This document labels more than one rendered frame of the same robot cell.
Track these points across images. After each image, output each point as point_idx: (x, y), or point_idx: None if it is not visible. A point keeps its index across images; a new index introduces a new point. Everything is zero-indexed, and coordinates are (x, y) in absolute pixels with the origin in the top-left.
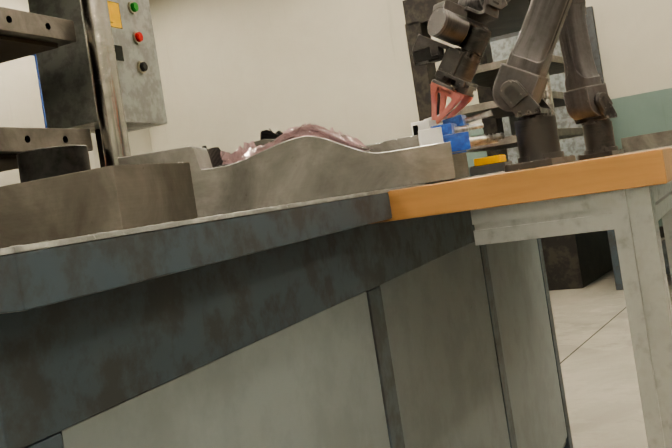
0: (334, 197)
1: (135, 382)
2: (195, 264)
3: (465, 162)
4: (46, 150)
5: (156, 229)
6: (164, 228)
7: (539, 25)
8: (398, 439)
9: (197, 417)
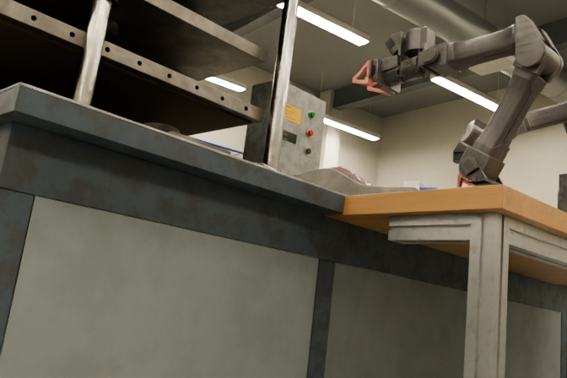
0: (283, 173)
1: (93, 200)
2: (140, 148)
3: None
4: (153, 124)
5: (117, 117)
6: (124, 120)
7: (498, 123)
8: (317, 366)
9: (132, 244)
